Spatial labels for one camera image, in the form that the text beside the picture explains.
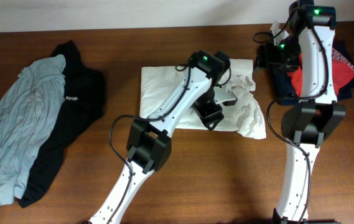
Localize white t-shirt black print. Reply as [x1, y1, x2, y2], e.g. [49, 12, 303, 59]
[139, 59, 266, 139]

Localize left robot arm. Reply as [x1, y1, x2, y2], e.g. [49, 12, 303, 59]
[89, 50, 231, 224]

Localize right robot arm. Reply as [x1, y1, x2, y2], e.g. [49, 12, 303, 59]
[254, 1, 346, 223]

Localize navy folded garment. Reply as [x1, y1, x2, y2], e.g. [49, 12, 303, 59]
[269, 40, 354, 101]

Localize red folded shirt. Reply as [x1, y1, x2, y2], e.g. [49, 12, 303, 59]
[287, 49, 354, 96]

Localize black t-shirt white logo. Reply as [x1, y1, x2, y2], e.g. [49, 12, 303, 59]
[17, 40, 106, 208]

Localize light blue-grey shirt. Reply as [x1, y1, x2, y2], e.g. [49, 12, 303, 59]
[0, 54, 66, 206]

